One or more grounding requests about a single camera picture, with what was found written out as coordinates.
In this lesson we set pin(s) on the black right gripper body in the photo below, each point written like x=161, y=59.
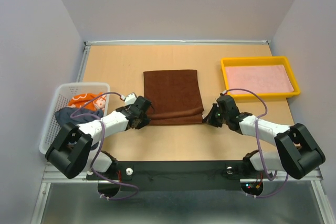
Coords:
x=225, y=117

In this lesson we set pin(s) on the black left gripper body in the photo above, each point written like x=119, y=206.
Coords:
x=140, y=117

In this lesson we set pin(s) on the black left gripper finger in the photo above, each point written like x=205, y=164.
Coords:
x=136, y=124
x=145, y=121

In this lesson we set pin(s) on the brown towel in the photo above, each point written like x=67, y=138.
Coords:
x=175, y=97

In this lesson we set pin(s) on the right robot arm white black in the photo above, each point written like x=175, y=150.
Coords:
x=297, y=151

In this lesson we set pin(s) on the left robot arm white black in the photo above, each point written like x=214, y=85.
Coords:
x=77, y=148

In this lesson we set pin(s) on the pink folded towel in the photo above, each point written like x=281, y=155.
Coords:
x=258, y=79

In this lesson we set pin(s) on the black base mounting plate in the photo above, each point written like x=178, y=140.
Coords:
x=184, y=175

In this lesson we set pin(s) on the orange white patterned towel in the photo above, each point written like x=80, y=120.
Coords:
x=80, y=100

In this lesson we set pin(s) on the dark blue-grey towel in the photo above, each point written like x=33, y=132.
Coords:
x=63, y=116

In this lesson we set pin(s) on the yellow plastic tray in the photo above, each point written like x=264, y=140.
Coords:
x=260, y=61

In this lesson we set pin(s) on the white plastic basket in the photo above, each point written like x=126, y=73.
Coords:
x=61, y=98

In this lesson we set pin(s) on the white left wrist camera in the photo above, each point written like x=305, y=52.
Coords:
x=129, y=99

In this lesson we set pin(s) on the aluminium left side rail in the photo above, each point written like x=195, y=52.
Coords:
x=83, y=64

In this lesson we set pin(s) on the aluminium rail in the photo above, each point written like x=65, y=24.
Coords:
x=83, y=64
x=176, y=42

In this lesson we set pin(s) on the aluminium back rail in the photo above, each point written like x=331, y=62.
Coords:
x=176, y=42

